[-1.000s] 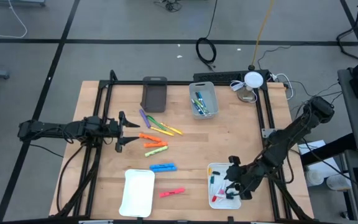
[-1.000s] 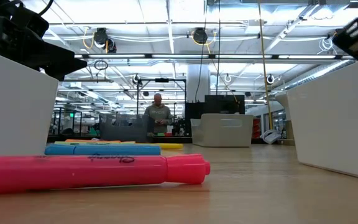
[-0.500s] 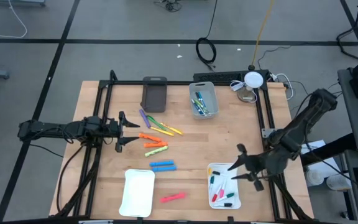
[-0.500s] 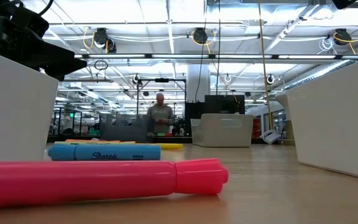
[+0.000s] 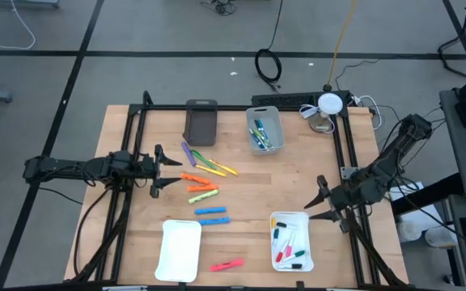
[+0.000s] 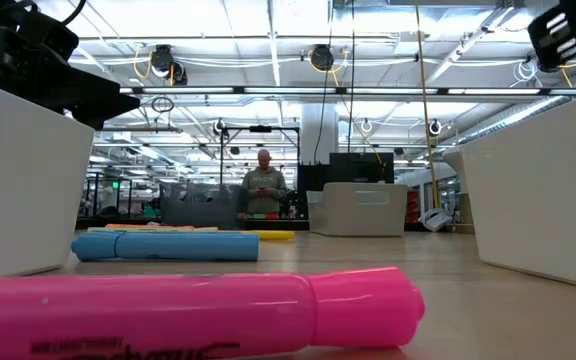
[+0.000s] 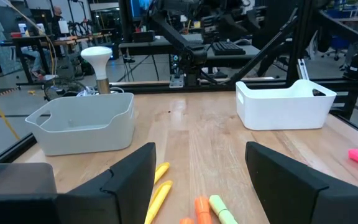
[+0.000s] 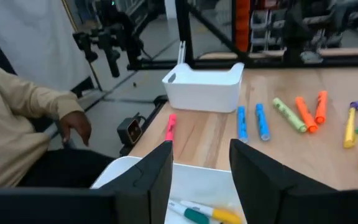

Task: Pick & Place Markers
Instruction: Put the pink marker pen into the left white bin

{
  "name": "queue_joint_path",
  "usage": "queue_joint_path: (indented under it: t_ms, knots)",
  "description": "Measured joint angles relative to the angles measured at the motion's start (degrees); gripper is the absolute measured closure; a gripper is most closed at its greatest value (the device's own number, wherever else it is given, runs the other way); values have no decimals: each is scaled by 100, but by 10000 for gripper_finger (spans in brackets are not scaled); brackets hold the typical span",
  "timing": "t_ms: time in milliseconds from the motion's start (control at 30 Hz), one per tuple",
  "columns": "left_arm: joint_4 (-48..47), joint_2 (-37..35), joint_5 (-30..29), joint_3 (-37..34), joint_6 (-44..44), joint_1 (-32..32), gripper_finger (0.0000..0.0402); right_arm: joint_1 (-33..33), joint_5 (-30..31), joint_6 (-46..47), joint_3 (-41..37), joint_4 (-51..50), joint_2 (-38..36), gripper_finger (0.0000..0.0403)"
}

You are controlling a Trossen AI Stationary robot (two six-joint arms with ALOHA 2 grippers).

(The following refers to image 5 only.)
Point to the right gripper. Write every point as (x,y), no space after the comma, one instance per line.
(342,198)

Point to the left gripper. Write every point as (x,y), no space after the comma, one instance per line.
(152,169)

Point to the orange Sharpie highlighter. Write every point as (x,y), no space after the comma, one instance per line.
(202,187)
(194,178)

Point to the purple marker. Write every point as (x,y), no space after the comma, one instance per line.
(188,153)

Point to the green slim highlighter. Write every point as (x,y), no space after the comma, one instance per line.
(202,159)

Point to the white plastic bin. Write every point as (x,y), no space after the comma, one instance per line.
(178,250)
(303,242)

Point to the pale yellow Sharpie highlighter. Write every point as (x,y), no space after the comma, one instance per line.
(203,196)

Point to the yellow slim highlighter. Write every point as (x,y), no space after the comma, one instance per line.
(225,167)
(213,171)

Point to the black cap small marker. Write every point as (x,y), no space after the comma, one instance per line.
(281,224)
(297,266)

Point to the green cap small marker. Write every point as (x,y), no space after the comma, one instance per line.
(299,254)
(276,234)

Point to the yellow cap small marker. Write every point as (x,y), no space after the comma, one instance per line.
(273,223)

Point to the dark grey translucent bin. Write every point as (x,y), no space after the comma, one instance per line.
(200,129)

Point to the pink cap small marker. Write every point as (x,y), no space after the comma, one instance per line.
(288,250)

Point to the light green Expo marker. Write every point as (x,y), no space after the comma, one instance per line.
(267,142)

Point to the light grey plastic bin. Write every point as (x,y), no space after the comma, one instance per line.
(275,129)

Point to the dark green Expo marker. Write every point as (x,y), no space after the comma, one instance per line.
(262,137)

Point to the blue Expo marker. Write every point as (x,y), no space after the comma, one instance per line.
(262,127)
(257,139)

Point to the pink Sharpie highlighter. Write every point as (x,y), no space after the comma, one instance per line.
(227,265)

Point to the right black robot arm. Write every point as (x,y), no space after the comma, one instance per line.
(386,161)

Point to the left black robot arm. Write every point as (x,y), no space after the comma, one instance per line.
(63,166)

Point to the white round container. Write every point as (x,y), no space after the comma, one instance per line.
(439,237)
(409,230)

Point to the white lamp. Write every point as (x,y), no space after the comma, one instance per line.
(330,104)

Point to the white paper sheet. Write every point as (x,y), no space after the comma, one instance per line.
(429,214)

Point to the black metal crossbar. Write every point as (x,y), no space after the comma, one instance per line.
(439,193)

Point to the black keyboard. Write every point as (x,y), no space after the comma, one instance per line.
(281,99)

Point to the grey metal cart base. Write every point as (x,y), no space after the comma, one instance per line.
(22,3)

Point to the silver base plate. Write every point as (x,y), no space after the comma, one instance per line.
(348,173)

